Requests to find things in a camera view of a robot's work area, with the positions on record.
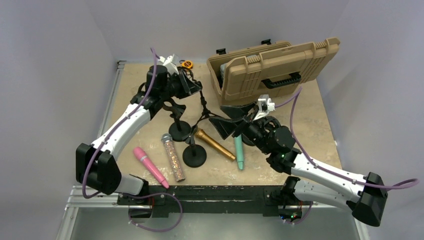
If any gold microphone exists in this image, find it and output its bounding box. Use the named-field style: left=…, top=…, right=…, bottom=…
left=194, top=128, right=236, bottom=162

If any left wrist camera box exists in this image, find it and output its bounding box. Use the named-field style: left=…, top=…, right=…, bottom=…
left=158, top=54, right=180, bottom=76

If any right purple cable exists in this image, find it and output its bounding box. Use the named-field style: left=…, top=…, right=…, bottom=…
left=273, top=86, right=420, bottom=191

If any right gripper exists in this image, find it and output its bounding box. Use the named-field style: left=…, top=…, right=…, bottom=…
left=209, top=101, right=273, bottom=155

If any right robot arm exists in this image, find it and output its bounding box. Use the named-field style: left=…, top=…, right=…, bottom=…
left=209, top=100, right=388, bottom=227

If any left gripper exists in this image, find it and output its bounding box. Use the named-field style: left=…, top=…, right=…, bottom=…
left=160, top=70, right=201, bottom=101

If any black aluminium base frame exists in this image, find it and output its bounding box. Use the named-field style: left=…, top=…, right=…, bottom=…
left=56, top=60, right=372, bottom=240

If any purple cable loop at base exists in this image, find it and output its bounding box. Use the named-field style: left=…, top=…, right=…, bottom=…
left=127, top=192, right=184, bottom=234

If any tan plastic tool case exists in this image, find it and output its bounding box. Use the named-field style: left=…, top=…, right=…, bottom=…
left=206, top=37, right=341, bottom=106

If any yellow tape measure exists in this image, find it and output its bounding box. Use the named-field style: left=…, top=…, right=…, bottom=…
left=179, top=60, right=194, bottom=69

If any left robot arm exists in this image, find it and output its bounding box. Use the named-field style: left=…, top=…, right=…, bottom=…
left=75, top=65, right=203, bottom=205

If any glitter silver microphone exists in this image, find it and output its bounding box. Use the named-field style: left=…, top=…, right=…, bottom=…
left=161, top=133, right=186, bottom=183

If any black tripod shock mount stand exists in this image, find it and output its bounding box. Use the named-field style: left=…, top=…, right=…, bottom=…
left=177, top=66, right=220, bottom=129

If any teal microphone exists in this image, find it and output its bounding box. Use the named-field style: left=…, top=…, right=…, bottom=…
left=234, top=135, right=245, bottom=171

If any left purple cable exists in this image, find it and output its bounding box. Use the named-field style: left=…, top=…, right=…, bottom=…
left=81, top=47, right=160, bottom=200

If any black stand for gold mic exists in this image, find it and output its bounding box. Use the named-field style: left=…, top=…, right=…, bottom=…
left=182, top=124, right=207, bottom=168

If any grey plastic case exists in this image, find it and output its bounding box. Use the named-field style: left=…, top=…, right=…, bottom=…
left=219, top=63, right=227, bottom=84

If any pink microphone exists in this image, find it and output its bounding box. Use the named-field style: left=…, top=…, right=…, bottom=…
left=132, top=146, right=170, bottom=189

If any black stand for glitter mic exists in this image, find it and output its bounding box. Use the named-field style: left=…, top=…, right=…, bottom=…
left=162, top=98, right=192, bottom=142

